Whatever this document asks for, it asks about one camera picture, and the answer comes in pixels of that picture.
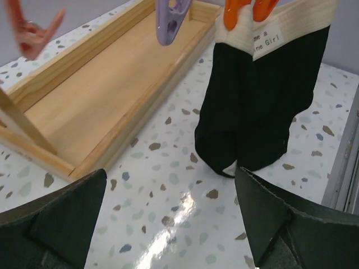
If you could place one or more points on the wooden clothes rack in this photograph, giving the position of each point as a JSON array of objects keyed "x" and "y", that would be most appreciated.
[{"x": 79, "y": 111}]

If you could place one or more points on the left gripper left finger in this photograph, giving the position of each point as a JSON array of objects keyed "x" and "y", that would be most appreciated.
[{"x": 55, "y": 230}]

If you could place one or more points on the aluminium rail frame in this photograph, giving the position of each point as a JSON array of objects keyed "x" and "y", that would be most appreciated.
[{"x": 341, "y": 192}]

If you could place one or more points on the blue plastic clip hanger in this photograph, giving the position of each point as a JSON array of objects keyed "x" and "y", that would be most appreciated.
[{"x": 174, "y": 22}]

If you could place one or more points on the black underwear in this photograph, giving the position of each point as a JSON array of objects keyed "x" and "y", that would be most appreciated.
[{"x": 266, "y": 59}]

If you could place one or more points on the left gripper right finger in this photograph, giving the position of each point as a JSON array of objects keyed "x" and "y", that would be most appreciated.
[{"x": 285, "y": 230}]

